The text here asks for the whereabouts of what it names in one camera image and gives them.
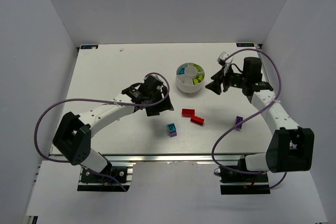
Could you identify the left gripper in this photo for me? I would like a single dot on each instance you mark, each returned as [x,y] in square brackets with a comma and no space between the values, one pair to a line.
[159,102]

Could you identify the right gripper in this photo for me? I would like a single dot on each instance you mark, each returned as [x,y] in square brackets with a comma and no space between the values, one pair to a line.
[225,82]

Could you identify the lime lego brick small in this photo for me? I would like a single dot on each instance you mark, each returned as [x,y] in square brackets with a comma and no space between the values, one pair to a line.
[198,80]

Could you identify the white round divided container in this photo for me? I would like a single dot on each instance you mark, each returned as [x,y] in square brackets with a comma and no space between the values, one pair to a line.
[185,82]

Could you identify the lime lego plate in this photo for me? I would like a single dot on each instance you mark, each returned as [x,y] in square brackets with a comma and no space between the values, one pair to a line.
[199,68]

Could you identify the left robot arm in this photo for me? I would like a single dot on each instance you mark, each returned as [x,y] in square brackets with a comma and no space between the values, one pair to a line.
[75,131]

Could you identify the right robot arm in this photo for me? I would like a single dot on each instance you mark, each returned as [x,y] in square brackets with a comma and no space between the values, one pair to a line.
[291,146]

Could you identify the teal small lego brick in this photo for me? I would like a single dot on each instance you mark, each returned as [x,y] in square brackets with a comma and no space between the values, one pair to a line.
[171,127]

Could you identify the red flat lego brick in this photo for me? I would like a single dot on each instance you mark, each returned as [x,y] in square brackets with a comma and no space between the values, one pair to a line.
[188,112]

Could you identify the right corner label sticker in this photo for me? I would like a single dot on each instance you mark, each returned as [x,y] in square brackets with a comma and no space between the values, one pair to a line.
[245,44]

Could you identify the corner label sticker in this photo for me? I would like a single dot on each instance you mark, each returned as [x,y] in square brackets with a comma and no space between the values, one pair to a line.
[245,44]
[88,47]

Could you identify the red stepped lego brick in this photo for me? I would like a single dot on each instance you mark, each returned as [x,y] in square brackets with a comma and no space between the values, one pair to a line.
[197,120]

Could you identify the left corner label sticker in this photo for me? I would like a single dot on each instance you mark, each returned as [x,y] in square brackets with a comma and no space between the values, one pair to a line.
[88,47]

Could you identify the aluminium frame rail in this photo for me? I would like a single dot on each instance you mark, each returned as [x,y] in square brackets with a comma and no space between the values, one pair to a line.
[165,157]

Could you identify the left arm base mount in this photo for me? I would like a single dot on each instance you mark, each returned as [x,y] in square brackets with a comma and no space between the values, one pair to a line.
[117,179]

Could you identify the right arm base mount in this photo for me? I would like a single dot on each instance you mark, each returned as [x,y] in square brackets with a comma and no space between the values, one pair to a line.
[233,183]

